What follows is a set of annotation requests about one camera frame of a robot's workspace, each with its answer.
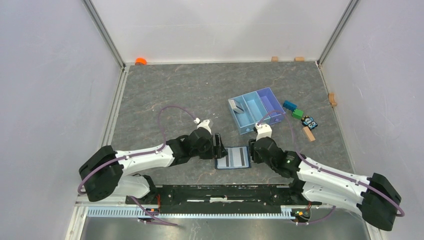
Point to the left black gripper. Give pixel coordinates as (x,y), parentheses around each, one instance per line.
(220,150)

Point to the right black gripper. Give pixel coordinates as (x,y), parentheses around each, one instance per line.
(252,152)

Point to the grey credit card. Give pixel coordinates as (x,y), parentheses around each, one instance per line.
(240,157)
(226,161)

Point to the blue card holder wallet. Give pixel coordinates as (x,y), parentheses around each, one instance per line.
(249,160)

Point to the blue purple three-bin tray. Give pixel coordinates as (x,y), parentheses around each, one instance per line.
(256,105)

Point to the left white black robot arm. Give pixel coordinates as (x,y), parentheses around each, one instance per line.
(110,172)

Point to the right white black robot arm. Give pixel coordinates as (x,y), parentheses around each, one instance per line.
(372,197)

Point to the grey cards in tray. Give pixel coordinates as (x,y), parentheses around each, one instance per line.
(236,106)

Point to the wooden stick block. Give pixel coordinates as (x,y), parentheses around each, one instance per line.
(308,133)

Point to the green toy brick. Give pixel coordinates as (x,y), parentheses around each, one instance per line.
(297,114)

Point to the blue toy brick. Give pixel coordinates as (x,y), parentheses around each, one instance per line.
(289,106)

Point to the black owl pattern block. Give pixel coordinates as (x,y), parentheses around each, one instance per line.
(309,122)

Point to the curved wooden piece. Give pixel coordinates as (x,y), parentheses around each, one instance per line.
(332,99)

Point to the small wooden block right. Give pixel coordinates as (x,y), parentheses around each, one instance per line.
(299,59)

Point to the orange round cap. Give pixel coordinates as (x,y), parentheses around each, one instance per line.
(140,61)

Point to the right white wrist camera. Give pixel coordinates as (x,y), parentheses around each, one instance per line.
(263,130)

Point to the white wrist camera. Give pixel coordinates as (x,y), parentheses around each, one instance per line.
(263,130)
(206,124)

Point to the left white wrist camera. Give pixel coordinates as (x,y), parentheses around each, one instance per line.
(206,124)

